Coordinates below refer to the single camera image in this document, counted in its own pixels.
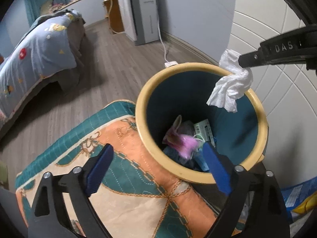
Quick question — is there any teal orange patterned rug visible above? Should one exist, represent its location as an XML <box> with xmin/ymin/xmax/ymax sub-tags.
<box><xmin>15</xmin><ymin>100</ymin><xmax>217</xmax><ymax>237</ymax></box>

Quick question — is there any white power strip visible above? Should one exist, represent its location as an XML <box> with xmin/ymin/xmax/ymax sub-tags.
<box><xmin>164</xmin><ymin>61</ymin><xmax>178</xmax><ymax>68</ymax></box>

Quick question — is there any white Coltalin medicine box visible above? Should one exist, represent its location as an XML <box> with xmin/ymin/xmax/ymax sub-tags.
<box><xmin>193</xmin><ymin>119</ymin><xmax>215</xmax><ymax>147</ymax></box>

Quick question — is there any wooden nightstand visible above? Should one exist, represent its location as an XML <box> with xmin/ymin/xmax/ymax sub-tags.
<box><xmin>103</xmin><ymin>0</ymin><xmax>124</xmax><ymax>34</ymax></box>

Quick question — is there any white power cable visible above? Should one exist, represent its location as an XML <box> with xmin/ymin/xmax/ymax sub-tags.
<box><xmin>156</xmin><ymin>12</ymin><xmax>170</xmax><ymax>63</ymax></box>

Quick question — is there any bed with blue quilt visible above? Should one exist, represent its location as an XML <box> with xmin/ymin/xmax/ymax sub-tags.
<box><xmin>1</xmin><ymin>9</ymin><xmax>85</xmax><ymax>126</ymax></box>

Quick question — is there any yellow teal trash bin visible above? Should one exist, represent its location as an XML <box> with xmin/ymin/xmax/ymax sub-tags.
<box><xmin>135</xmin><ymin>62</ymin><xmax>269</xmax><ymax>184</ymax></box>

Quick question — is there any white tissue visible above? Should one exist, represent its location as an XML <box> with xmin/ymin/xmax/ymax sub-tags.
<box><xmin>206</xmin><ymin>49</ymin><xmax>253</xmax><ymax>113</ymax></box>

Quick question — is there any white grey air purifier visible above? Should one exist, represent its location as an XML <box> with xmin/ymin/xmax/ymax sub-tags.
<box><xmin>118</xmin><ymin>0</ymin><xmax>159</xmax><ymax>46</ymax></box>

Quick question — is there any blue yellow plastic package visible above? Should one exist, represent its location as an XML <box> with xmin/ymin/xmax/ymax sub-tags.
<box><xmin>282</xmin><ymin>177</ymin><xmax>316</xmax><ymax>215</ymax></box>

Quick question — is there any pink face mask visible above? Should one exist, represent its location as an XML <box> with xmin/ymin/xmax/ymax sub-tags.
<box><xmin>163</xmin><ymin>115</ymin><xmax>198</xmax><ymax>160</ymax></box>

